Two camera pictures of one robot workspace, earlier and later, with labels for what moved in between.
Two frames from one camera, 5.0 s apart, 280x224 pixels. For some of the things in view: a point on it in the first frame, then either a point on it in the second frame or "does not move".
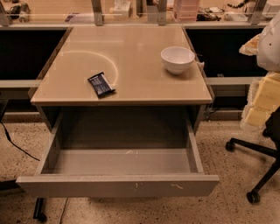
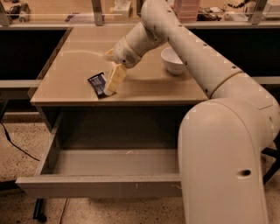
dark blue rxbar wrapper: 101,85 does not move
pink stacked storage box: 185,10 does not move
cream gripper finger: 250,47 to 124,53
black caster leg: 38,213 does not move
